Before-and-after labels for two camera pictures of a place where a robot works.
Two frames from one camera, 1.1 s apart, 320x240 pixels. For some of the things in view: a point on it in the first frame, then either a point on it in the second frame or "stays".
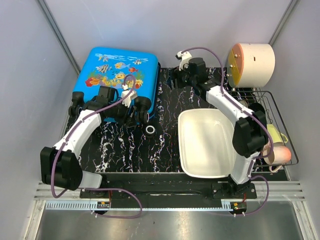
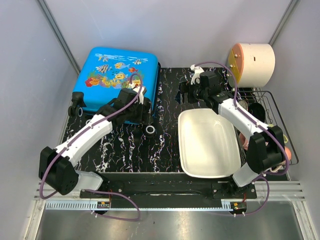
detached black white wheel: [150, 131] stays
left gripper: [127, 118] -> [144, 118]
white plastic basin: [206, 137] stays
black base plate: [170, 190] stays
